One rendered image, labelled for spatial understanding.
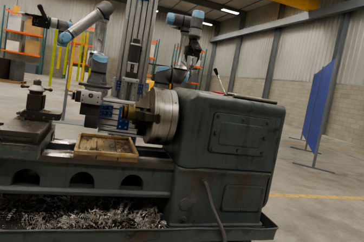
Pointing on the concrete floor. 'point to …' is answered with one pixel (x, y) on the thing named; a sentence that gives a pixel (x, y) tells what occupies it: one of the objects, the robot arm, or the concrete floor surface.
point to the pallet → (12, 71)
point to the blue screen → (317, 110)
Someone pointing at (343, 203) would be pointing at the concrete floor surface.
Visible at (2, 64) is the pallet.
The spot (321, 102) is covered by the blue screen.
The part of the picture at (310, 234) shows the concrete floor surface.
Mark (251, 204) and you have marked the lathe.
